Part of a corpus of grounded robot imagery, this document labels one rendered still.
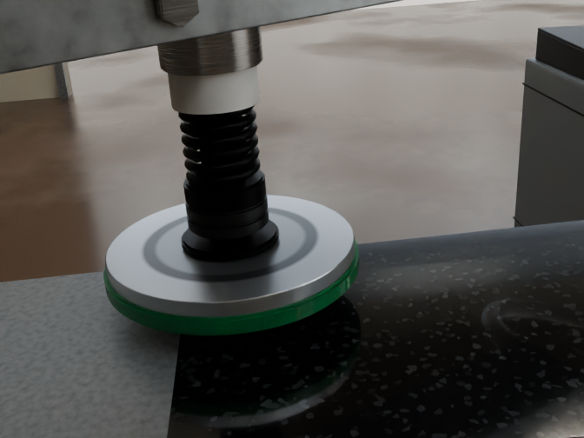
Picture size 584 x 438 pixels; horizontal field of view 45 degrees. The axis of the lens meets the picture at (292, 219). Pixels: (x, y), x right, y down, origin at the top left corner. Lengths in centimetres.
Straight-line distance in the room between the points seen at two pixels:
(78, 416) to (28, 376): 7
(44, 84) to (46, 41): 507
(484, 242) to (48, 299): 42
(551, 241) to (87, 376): 45
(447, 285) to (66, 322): 34
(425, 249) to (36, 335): 37
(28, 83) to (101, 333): 498
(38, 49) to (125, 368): 25
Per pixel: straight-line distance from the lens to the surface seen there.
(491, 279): 66
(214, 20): 49
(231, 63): 53
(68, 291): 70
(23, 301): 70
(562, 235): 76
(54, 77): 551
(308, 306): 54
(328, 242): 59
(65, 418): 53
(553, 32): 166
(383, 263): 68
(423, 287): 64
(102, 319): 64
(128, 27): 47
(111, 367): 57
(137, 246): 62
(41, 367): 59
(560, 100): 158
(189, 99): 54
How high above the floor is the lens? 114
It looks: 23 degrees down
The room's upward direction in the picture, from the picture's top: 4 degrees counter-clockwise
